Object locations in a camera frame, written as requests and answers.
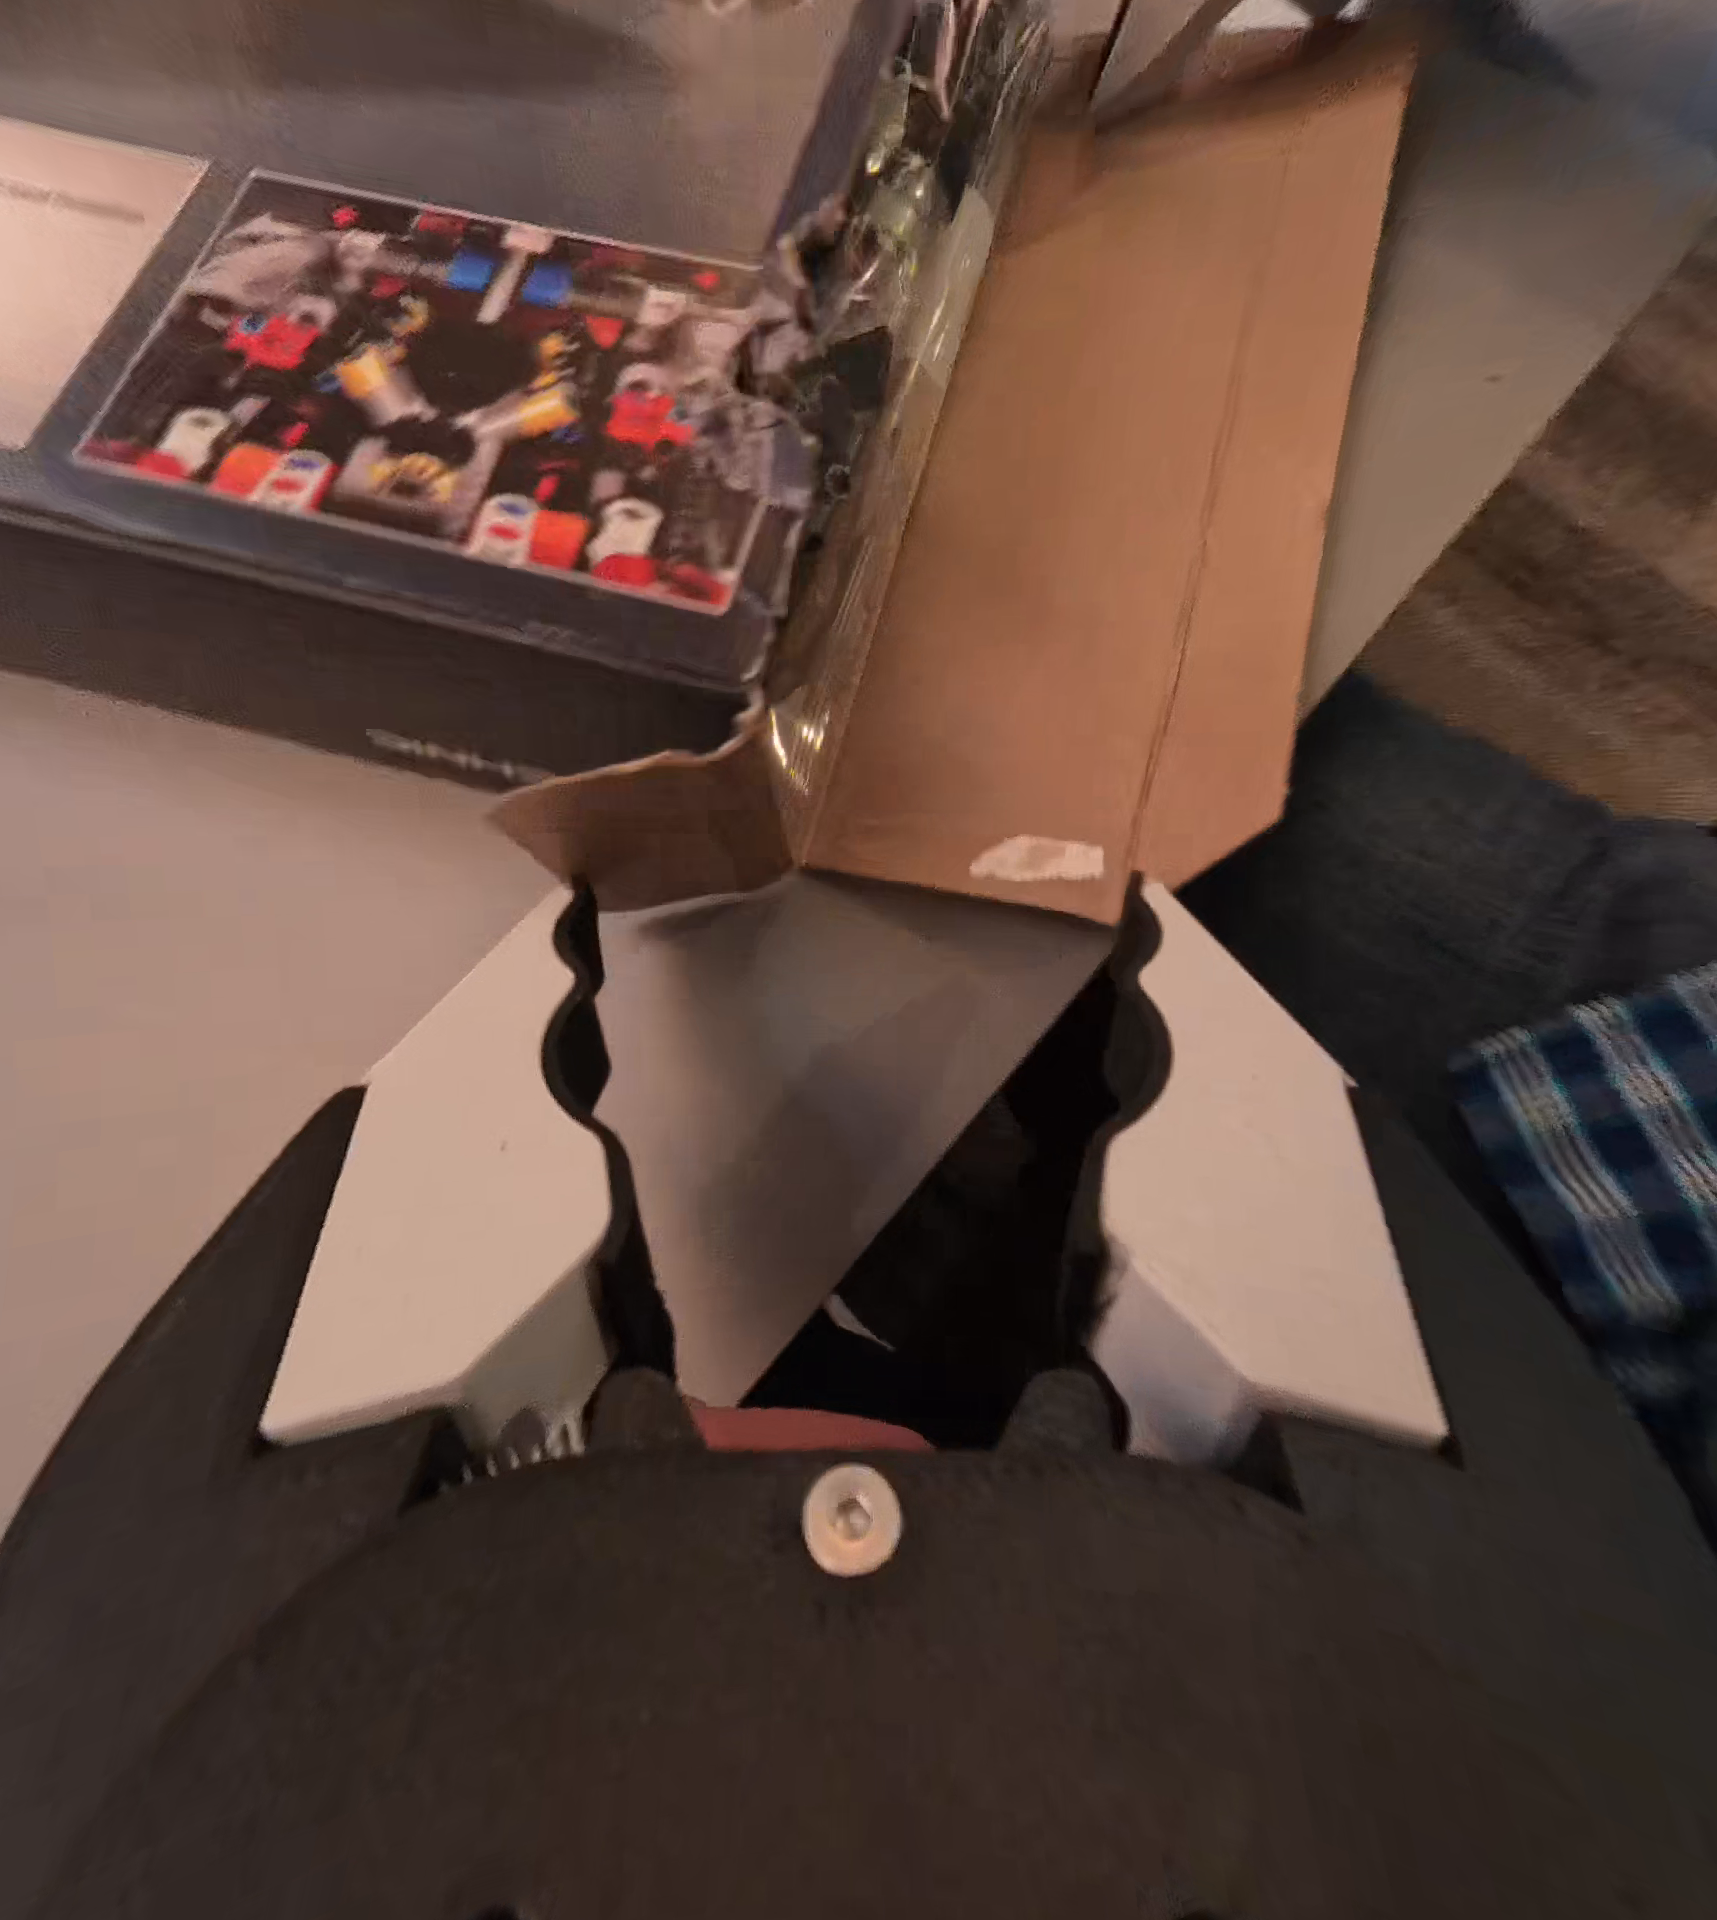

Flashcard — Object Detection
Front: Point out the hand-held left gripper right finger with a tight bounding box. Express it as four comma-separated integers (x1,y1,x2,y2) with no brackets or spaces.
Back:
1037,879,1454,1463

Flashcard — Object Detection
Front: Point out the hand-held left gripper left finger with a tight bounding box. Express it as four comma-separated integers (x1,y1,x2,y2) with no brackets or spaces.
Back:
252,885,682,1449

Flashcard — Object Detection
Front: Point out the dark lego set box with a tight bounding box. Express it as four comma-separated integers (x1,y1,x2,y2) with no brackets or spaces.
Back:
0,0,1422,1406

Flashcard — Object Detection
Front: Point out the clear bag of lego pieces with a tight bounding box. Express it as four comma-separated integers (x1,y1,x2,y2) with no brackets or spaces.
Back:
760,0,1058,819

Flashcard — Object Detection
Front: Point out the person's leg in blue jeans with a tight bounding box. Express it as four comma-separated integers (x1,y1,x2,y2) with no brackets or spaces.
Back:
1179,672,1717,1321

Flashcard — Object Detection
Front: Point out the blue plaid shirt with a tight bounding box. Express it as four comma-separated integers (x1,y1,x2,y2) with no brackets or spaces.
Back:
1449,935,1717,1818

